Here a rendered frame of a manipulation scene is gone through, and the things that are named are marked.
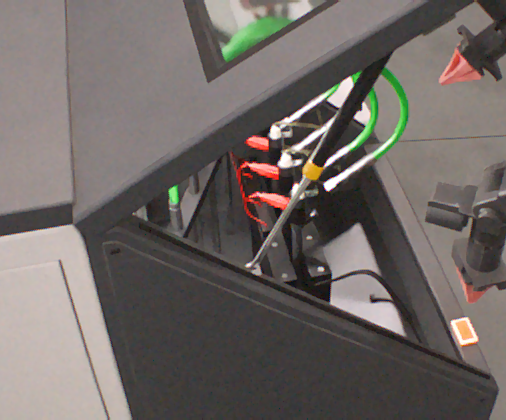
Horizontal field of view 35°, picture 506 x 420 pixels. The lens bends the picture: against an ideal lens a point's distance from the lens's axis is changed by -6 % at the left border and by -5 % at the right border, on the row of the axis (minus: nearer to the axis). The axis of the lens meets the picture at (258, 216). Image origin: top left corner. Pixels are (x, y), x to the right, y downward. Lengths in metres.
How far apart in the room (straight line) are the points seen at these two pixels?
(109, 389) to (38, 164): 0.34
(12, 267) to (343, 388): 0.52
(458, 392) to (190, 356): 0.46
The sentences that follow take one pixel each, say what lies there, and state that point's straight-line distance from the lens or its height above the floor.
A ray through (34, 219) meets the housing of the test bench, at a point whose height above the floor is 1.48.
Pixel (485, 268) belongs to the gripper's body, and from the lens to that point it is 1.27.
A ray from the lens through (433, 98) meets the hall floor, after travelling 3.59.
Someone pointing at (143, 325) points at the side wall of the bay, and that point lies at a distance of 1.00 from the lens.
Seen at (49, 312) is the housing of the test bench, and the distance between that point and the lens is 0.98.
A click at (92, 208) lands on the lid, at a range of 0.84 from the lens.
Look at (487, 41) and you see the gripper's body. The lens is 1.43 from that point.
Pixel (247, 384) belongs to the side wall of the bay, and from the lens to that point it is 1.14.
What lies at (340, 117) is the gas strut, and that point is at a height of 1.53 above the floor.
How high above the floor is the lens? 2.06
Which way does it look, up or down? 44 degrees down
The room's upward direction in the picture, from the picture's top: 2 degrees counter-clockwise
